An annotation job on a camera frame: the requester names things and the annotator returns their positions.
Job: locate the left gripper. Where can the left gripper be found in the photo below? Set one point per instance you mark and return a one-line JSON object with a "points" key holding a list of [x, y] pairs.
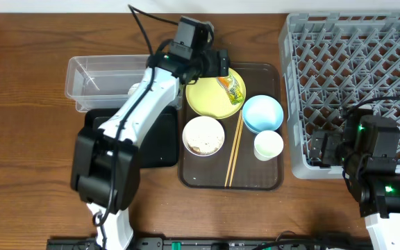
{"points": [[223, 63]]}

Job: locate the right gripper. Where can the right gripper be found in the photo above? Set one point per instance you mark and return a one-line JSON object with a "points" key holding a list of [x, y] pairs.
{"points": [[325, 146]]}

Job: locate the green snack wrapper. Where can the green snack wrapper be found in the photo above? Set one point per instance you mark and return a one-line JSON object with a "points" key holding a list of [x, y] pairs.
{"points": [[232, 88]]}

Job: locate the white cup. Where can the white cup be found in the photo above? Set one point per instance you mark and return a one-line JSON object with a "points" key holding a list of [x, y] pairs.
{"points": [[268, 145]]}

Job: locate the wooden chopstick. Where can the wooden chopstick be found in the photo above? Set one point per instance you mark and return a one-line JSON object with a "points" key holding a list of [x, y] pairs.
{"points": [[233, 149], [235, 155]]}

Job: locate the light blue bowl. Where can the light blue bowl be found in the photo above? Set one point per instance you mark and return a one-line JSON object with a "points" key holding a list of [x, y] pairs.
{"points": [[262, 113]]}

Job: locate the pink white bowl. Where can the pink white bowl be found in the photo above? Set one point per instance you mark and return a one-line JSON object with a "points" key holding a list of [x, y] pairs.
{"points": [[203, 136]]}

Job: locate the white tissue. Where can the white tissue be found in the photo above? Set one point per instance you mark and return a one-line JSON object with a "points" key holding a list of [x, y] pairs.
{"points": [[133, 88]]}

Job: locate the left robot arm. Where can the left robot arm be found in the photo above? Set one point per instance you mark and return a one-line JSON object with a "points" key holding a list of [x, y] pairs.
{"points": [[106, 162]]}

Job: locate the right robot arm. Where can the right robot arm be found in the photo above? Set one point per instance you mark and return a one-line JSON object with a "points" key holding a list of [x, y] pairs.
{"points": [[366, 149]]}

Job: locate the grey dishwasher rack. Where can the grey dishwasher rack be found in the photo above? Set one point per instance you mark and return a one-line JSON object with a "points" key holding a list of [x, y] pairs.
{"points": [[335, 60]]}

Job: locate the yellow plate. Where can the yellow plate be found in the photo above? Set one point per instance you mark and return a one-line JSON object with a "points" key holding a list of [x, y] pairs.
{"points": [[207, 98]]}

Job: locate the brown serving tray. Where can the brown serving tray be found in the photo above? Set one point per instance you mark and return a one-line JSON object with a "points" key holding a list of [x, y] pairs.
{"points": [[247, 173]]}

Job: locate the black plastic tray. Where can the black plastic tray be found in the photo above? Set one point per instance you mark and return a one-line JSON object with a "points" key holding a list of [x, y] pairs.
{"points": [[160, 147]]}

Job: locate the clear plastic bin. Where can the clear plastic bin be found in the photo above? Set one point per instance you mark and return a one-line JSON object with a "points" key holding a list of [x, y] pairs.
{"points": [[95, 82]]}

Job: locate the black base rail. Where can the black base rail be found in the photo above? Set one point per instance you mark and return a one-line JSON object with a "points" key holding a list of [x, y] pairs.
{"points": [[157, 243]]}

